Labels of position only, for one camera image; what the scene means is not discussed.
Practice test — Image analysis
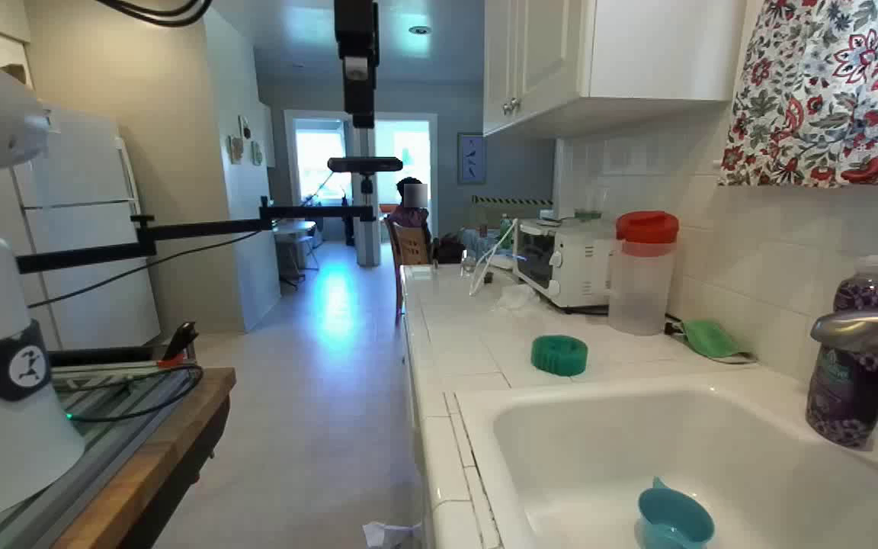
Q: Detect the chrome sink faucet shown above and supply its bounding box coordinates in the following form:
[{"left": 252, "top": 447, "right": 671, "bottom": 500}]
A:
[{"left": 807, "top": 309, "right": 878, "bottom": 359}]

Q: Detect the white double sink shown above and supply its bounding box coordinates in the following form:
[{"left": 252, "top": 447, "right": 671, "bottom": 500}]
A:
[{"left": 452, "top": 378, "right": 878, "bottom": 549}]

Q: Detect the clear plastic rack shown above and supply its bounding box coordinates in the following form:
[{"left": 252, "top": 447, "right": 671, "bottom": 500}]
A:
[{"left": 459, "top": 216, "right": 524, "bottom": 300}]

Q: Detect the person in background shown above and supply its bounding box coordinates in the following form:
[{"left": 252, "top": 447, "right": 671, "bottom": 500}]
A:
[{"left": 387, "top": 173, "right": 432, "bottom": 269}]

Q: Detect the white toaster oven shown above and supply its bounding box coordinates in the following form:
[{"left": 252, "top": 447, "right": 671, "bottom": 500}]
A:
[{"left": 513, "top": 215, "right": 620, "bottom": 314}]

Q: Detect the round green scrubber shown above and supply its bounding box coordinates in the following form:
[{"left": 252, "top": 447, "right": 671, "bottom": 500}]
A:
[{"left": 527, "top": 334, "right": 593, "bottom": 378}]

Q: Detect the bright glass patio door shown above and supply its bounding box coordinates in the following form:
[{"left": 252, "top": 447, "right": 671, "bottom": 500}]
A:
[{"left": 284, "top": 107, "right": 440, "bottom": 241}]

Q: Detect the clear pitcher with red lid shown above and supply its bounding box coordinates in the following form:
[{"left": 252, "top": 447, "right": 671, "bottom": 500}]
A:
[{"left": 605, "top": 206, "right": 682, "bottom": 339}]

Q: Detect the white paper scrap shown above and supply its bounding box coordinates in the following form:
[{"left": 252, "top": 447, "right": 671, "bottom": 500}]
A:
[{"left": 360, "top": 518, "right": 424, "bottom": 549}]

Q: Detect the red black clamp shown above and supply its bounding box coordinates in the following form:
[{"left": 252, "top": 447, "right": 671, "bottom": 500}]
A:
[{"left": 156, "top": 321, "right": 202, "bottom": 371}]

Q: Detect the green cloth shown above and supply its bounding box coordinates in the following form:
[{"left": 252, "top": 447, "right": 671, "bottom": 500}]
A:
[{"left": 679, "top": 318, "right": 753, "bottom": 364}]

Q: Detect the teal plastic cup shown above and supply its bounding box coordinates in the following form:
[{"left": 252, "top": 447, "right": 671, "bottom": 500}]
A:
[{"left": 633, "top": 479, "right": 720, "bottom": 549}]

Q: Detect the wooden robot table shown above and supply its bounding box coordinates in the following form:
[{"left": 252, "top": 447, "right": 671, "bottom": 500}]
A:
[{"left": 53, "top": 367, "right": 238, "bottom": 549}]

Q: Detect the white refrigerator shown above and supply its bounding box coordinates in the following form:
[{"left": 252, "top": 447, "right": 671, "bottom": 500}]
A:
[{"left": 7, "top": 107, "right": 165, "bottom": 353}]

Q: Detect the purple dish soap bottle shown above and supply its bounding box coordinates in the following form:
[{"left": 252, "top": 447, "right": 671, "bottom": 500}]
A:
[{"left": 806, "top": 254, "right": 878, "bottom": 451}]

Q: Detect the red floral curtain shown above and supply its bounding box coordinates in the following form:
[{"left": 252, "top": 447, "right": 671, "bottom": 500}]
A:
[{"left": 717, "top": 0, "right": 878, "bottom": 192}]

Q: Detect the blue wall picture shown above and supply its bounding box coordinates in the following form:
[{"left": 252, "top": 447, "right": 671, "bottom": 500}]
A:
[{"left": 454, "top": 128, "right": 490, "bottom": 190}]

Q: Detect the black stereo camera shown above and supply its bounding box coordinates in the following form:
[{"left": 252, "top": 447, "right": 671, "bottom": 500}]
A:
[{"left": 328, "top": 153, "right": 405, "bottom": 177}]

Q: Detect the camera stand pole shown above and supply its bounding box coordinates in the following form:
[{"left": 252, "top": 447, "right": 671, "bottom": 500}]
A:
[{"left": 332, "top": 0, "right": 383, "bottom": 270}]

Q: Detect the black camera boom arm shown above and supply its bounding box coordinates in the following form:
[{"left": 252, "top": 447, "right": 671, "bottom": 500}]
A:
[{"left": 17, "top": 199, "right": 374, "bottom": 275}]

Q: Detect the wall ornament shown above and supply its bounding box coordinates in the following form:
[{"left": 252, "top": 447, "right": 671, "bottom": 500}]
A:
[{"left": 224, "top": 116, "right": 270, "bottom": 170}]

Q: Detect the white upper wall cabinet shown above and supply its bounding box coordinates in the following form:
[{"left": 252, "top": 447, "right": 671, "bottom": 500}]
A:
[{"left": 478, "top": 0, "right": 751, "bottom": 139}]

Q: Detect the black cable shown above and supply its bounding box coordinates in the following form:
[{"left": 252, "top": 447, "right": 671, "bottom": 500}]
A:
[
  {"left": 62, "top": 364, "right": 207, "bottom": 428},
  {"left": 99, "top": 0, "right": 217, "bottom": 32},
  {"left": 25, "top": 228, "right": 266, "bottom": 310}
]

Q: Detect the metal mounting rail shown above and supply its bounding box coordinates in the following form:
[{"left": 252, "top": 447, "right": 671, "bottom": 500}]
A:
[{"left": 0, "top": 364, "right": 207, "bottom": 549}]

